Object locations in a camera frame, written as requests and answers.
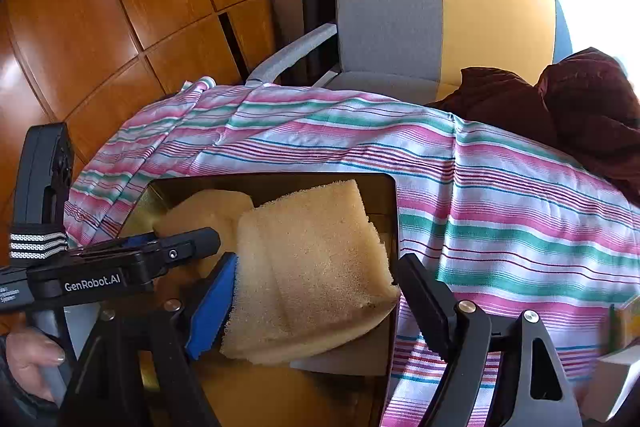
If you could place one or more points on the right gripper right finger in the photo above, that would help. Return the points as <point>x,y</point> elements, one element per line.
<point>531,387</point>

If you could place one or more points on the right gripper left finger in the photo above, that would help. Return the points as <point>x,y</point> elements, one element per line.
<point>136,371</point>

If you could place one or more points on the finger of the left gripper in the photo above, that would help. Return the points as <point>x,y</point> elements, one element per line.
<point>148,256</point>

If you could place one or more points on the yellow sponge block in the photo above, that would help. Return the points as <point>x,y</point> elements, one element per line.
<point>312,275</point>

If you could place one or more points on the beige printed carton box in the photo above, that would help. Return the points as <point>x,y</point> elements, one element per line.
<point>624,325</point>

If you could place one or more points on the person left hand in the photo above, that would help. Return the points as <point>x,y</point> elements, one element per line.
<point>27,350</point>

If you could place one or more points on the white foam block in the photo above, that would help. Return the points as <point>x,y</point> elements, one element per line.
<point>611,383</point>

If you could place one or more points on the striped pink green tablecloth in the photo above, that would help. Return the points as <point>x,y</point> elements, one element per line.
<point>503,221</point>

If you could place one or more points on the dark red gift box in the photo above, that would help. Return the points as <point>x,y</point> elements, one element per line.
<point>345,386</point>

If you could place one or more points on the wooden wardrobe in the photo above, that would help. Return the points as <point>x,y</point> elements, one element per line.
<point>94,63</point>

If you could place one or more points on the dark red jacket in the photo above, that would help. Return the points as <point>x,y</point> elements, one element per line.
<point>584,105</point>

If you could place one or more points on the grey yellow blue armchair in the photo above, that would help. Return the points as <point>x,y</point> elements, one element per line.
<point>415,50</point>

